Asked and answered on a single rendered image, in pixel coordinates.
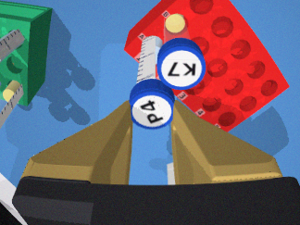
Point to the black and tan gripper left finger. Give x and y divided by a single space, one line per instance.
90 154

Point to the blue bench mat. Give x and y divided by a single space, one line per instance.
88 75

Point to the white tube rack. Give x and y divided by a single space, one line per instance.
171 178

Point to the green test tube rack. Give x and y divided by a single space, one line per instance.
34 24

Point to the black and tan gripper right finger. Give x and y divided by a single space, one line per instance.
214 155

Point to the red tube rack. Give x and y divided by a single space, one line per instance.
257 85

